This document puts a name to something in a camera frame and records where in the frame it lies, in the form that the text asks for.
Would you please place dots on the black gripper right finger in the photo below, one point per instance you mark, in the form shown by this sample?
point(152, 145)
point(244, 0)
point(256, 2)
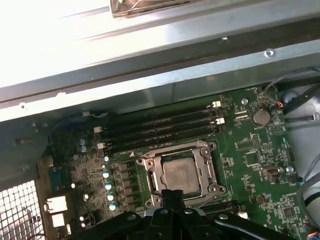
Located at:
point(190, 225)

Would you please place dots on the black open PC case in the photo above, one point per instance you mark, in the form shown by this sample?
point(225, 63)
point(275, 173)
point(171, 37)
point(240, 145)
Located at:
point(175, 82)

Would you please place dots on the round coin battery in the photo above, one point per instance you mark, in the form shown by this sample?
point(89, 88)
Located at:
point(261, 117)

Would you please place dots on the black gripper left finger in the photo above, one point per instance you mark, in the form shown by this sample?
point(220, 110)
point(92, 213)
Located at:
point(160, 225)

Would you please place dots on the black RAM slot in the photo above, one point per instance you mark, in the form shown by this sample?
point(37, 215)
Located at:
point(217, 205)
point(160, 133)
point(161, 141)
point(158, 125)
point(157, 117)

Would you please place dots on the CPU socket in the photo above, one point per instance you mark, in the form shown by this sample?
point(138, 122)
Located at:
point(148, 162)

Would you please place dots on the green motherboard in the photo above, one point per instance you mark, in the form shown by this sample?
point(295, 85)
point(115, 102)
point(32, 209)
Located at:
point(250, 162)

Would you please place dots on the CPU with silver top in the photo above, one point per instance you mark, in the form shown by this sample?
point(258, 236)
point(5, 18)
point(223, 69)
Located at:
point(180, 175)

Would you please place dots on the metal socket cover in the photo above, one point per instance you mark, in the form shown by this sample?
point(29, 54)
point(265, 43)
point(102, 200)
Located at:
point(157, 167)

